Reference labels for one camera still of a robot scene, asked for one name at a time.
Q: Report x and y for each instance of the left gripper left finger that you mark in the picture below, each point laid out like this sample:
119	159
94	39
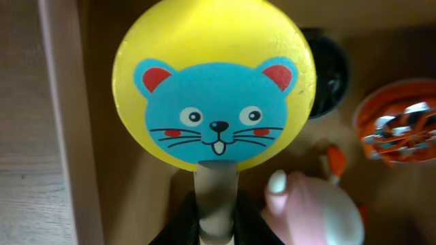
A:
183	229

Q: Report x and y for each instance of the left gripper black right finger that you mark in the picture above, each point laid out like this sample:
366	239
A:
249	226

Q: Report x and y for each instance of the pink pig toy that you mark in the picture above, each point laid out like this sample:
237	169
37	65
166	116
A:
313	211

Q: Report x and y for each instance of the white cardboard box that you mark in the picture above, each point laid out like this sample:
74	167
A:
120	194

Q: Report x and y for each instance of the yellow rattle drum toy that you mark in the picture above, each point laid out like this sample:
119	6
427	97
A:
222	83

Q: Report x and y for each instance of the orange round toy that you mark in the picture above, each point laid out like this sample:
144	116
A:
396	123

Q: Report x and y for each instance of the black round cap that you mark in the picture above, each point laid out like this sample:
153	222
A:
332	70

